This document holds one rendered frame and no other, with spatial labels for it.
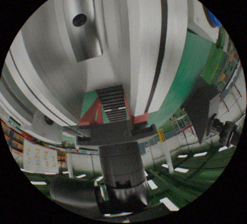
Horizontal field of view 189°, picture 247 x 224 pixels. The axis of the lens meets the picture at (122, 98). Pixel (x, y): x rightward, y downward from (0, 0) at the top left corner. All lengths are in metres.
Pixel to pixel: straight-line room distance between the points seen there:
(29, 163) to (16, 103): 2.98
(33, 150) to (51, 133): 2.90
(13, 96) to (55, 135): 0.12
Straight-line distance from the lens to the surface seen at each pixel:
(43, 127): 0.18
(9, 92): 0.17
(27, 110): 0.18
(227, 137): 0.48
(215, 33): 0.15
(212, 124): 0.50
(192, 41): 0.20
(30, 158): 3.09
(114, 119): 0.21
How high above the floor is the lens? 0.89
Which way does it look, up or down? 39 degrees down
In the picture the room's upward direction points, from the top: 167 degrees clockwise
